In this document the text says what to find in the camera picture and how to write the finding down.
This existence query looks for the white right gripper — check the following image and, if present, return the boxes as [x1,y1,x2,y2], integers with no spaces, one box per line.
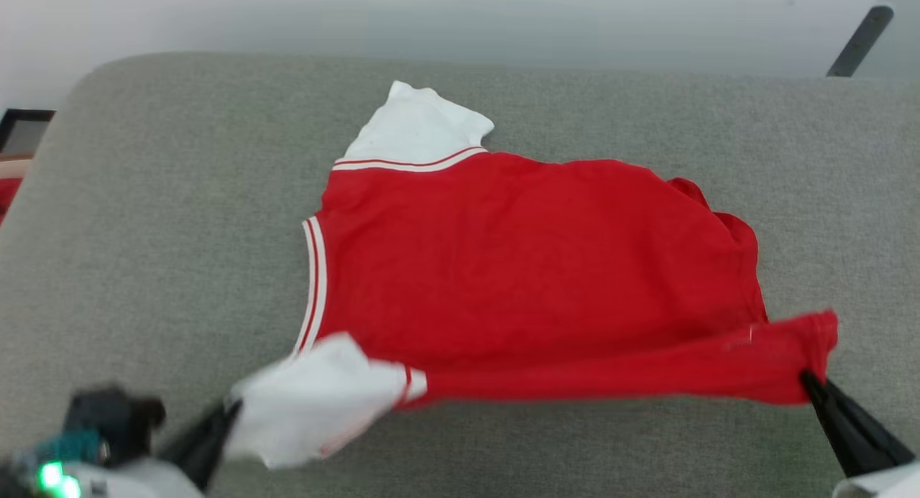
[799,369,920,498]

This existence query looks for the black slanted post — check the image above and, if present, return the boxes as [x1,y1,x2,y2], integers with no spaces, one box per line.
[827,6,894,78]

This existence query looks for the red and white jersey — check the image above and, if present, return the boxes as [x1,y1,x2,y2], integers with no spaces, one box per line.
[226,80,840,470]

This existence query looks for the grey fabric sofa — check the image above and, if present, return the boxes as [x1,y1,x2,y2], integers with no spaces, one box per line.
[0,51,920,498]

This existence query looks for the teal cable connector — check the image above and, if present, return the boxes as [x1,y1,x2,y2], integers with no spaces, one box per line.
[29,430,103,471]

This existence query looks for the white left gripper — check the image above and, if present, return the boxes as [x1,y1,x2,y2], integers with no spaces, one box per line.
[0,399,244,498]

